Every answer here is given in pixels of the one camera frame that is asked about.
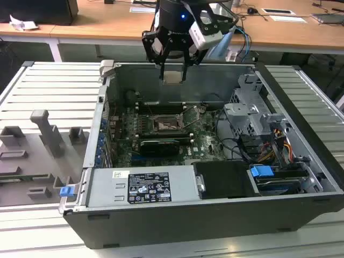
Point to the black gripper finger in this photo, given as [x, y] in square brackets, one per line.
[184, 72]
[150, 57]

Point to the silver power supply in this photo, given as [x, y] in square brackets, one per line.
[107, 188]

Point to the small black mouse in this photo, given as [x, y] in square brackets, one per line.
[252, 10]

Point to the silver metal drive cage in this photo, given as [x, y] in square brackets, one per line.
[242, 113]

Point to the blue card retainer clip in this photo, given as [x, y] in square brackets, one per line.
[103, 124]
[100, 152]
[99, 161]
[101, 140]

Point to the blue disk carrier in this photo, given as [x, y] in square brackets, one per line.
[260, 170]

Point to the white paper sheet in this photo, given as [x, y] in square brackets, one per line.
[289, 18]

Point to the small wooden desk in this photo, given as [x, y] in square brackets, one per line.
[27, 33]

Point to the dark hard disk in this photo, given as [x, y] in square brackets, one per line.
[279, 184]

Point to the grey parts rack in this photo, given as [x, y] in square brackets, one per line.
[27, 161]

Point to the black box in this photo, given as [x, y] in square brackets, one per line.
[40, 10]

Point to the grey laptop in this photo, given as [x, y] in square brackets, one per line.
[329, 18]

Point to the long wooden desk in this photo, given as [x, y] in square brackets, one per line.
[107, 24]

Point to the CPU socket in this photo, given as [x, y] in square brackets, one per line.
[166, 125]

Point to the blue plastic latch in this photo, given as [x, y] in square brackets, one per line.
[66, 191]

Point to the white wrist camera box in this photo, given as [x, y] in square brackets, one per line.
[207, 37]

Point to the black open PC case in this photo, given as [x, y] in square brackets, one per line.
[188, 228]

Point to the small silver CPU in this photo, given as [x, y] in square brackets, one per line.
[173, 77]

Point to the green motherboard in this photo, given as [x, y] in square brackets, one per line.
[207, 145]

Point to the black RAM slot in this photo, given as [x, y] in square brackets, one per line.
[164, 133]
[164, 137]
[161, 105]

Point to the pale blue teach pendant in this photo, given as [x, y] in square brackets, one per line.
[219, 51]

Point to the crumpled white paper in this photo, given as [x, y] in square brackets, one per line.
[21, 24]

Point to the black plastic shroud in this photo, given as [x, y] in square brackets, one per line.
[223, 180]

